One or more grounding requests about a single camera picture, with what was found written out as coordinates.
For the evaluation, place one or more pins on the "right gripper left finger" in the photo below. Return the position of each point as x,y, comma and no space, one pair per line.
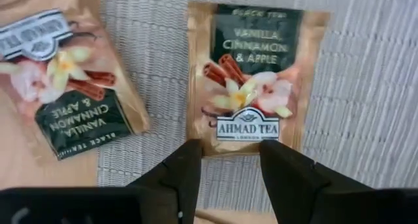
183,175

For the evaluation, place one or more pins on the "beige vanilla cinnamon tea packet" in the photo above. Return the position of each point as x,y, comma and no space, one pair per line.
81,119
258,54

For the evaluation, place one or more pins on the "grey woven placemat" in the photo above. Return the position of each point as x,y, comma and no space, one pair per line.
359,87

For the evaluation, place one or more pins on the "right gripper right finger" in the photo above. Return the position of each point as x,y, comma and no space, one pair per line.
290,185

